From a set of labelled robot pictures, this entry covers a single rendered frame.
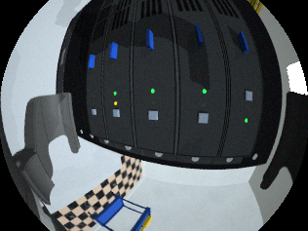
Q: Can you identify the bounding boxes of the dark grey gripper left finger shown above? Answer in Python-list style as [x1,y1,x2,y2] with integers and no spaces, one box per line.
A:
[13,93,81,206]

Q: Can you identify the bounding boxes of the black server rack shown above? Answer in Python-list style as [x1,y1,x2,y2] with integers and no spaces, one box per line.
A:
[56,0,283,170]

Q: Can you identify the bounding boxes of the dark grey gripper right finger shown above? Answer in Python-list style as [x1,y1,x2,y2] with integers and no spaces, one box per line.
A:
[260,91,308,190]

